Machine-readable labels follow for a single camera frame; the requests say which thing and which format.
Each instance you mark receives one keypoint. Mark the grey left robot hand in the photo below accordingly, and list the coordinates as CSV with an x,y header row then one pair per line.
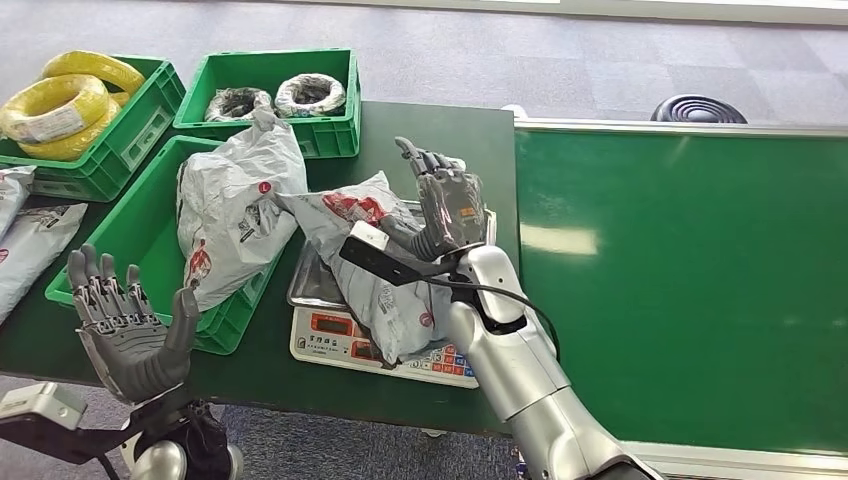
x,y
129,344

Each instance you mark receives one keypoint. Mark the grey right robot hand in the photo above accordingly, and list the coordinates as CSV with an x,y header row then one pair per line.
x,y
450,205

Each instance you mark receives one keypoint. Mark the grey poly mailer red print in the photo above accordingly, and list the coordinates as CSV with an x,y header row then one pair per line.
x,y
391,298

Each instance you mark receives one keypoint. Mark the white crinkled poly mailer package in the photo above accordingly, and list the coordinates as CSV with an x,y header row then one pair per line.
x,y
225,212

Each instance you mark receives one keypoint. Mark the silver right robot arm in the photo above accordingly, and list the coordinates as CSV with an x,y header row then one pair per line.
x,y
523,371

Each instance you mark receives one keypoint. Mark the flat grey poly mailer package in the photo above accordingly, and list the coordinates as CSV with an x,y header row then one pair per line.
x,y
33,252

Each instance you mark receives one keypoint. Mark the small grey poly mailer package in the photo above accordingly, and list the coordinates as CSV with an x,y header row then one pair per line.
x,y
13,199

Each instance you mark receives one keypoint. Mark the green conveyor belt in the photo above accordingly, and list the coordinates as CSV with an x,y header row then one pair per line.
x,y
696,278

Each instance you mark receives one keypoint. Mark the large green plastic crate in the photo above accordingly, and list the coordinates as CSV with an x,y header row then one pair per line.
x,y
132,232

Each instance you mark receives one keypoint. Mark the white electronic scale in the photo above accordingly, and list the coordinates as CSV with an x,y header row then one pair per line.
x,y
331,338

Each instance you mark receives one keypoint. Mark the green crate with yellow coils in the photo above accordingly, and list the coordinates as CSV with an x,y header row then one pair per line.
x,y
132,142

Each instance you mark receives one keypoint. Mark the green crate with grey coils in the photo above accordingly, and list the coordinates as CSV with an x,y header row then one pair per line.
x,y
265,66

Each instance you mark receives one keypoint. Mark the black round ribbed disc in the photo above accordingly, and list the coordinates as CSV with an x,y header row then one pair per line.
x,y
699,111

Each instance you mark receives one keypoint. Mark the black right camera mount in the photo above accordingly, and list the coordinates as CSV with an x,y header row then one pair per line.
x,y
391,266

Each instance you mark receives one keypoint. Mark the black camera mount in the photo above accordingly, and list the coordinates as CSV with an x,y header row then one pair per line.
x,y
60,444
391,266

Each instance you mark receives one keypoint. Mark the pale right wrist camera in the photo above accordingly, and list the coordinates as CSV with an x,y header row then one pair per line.
x,y
369,236

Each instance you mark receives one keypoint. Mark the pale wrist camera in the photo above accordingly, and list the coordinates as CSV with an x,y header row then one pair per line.
x,y
40,404
369,236

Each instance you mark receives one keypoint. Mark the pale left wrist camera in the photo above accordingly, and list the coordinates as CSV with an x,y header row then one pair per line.
x,y
40,404

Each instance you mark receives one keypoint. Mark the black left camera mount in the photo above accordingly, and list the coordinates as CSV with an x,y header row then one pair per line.
x,y
60,444

